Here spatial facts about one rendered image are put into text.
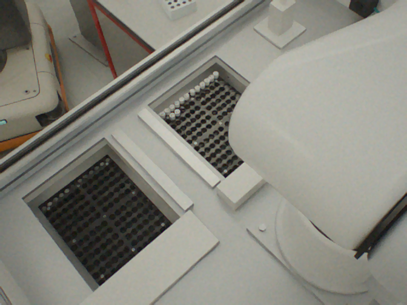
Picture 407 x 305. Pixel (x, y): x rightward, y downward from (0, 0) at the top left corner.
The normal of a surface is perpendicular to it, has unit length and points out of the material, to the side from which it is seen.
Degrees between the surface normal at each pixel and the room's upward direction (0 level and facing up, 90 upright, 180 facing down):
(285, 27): 90
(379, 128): 10
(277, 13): 90
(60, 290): 0
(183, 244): 0
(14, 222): 0
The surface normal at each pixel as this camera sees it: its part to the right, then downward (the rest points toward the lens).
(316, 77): -0.18, -0.39
